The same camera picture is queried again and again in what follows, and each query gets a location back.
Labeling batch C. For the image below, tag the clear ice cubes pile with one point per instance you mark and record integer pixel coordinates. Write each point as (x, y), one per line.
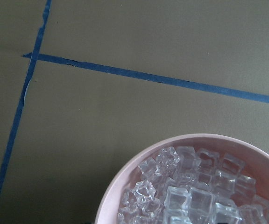
(182, 185)

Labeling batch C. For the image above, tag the pink bowl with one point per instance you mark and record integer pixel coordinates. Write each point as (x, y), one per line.
(257, 166)

